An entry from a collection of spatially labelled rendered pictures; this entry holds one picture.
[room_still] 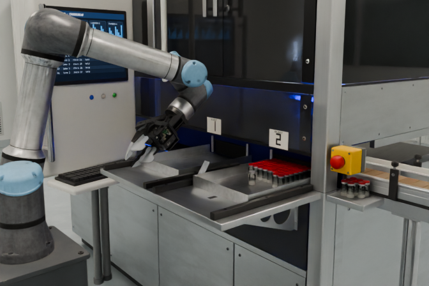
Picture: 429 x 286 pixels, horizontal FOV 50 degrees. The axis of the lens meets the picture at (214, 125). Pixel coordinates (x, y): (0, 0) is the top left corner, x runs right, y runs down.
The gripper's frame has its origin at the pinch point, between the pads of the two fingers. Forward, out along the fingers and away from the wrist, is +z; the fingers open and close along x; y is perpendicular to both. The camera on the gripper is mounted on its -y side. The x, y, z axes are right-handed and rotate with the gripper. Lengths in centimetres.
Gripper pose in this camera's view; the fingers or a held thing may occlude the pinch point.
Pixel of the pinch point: (129, 159)
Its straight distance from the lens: 138.6
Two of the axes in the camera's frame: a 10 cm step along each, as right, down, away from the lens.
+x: 4.4, 7.2, 5.4
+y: 6.8, 1.2, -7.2
